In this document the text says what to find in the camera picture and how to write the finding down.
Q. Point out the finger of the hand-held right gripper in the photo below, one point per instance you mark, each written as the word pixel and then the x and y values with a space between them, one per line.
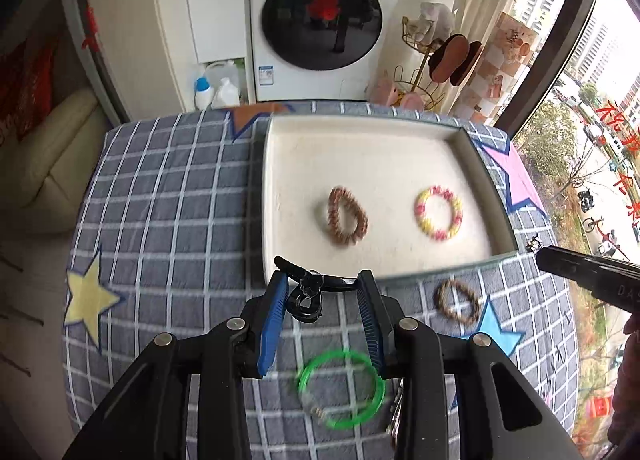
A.
pixel 590 272

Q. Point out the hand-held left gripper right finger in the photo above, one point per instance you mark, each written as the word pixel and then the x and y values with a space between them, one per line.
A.
pixel 372 325

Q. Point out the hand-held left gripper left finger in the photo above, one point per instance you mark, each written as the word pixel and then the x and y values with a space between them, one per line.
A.
pixel 272 320

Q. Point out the green plastic bangle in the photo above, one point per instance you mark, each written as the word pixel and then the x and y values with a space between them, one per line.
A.
pixel 301 380

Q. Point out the white jewelry tray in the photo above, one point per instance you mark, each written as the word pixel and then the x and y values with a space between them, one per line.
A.
pixel 375 160

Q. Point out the person's right hand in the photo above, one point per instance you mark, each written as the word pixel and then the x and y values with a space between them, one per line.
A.
pixel 631 380

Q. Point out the checkered star tablecloth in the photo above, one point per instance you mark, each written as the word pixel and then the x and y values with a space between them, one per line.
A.
pixel 165 220

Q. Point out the red window decal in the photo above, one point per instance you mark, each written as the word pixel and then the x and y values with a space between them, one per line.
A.
pixel 612 115

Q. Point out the pink slipper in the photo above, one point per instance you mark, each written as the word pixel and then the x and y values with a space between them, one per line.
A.
pixel 382 90
pixel 411 100

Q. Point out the pink patterned box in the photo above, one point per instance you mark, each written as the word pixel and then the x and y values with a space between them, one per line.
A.
pixel 505 60

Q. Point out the small white jug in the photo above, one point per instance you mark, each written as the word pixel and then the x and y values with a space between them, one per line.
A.
pixel 225 95

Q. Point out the blue cap detergent bottle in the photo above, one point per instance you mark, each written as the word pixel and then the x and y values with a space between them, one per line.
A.
pixel 204 98

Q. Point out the brown slipper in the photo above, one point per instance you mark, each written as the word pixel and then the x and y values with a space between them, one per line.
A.
pixel 447 58
pixel 474 63

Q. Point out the white washing machine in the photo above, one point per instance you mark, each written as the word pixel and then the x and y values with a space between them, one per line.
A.
pixel 325 75

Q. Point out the large translucent jug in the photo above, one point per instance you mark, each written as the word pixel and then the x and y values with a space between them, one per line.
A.
pixel 222 71

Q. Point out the cream sofa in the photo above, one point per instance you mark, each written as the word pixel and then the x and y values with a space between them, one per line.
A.
pixel 55 165

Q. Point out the red cushion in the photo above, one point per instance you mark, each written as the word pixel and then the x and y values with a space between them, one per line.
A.
pixel 25 85

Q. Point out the red door sticker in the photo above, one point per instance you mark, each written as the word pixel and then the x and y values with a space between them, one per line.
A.
pixel 91 28

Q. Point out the dark window frame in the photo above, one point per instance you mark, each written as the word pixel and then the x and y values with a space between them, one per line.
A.
pixel 562 40

